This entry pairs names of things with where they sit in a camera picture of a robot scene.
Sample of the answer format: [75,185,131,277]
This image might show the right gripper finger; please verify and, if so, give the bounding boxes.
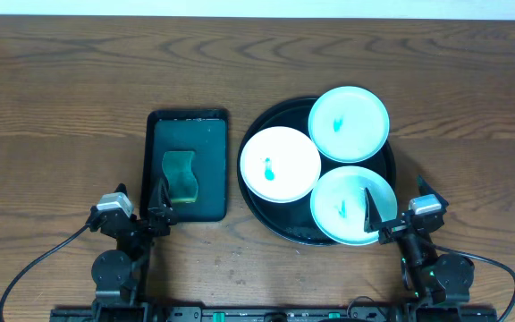
[364,188,382,233]
[417,175,449,207]

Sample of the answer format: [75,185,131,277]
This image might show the green yellow sponge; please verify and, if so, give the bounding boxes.
[162,151,198,203]

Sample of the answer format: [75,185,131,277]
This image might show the mint green plate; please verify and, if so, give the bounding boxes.
[310,165,398,246]
[308,86,390,163]

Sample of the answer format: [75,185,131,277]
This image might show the white plate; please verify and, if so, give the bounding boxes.
[239,126,321,203]

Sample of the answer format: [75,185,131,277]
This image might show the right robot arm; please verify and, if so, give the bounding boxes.
[364,177,475,311]

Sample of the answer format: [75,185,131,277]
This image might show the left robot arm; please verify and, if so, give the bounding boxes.
[87,177,178,307]

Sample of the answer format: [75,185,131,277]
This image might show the rectangular black sponge tray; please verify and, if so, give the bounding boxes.
[139,109,228,222]

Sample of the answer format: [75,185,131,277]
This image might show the round black tray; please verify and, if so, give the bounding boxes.
[237,96,396,246]

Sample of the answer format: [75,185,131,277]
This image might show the left black cable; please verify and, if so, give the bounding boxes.
[0,223,92,322]

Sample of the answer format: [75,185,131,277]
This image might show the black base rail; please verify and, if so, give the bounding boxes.
[49,304,499,322]

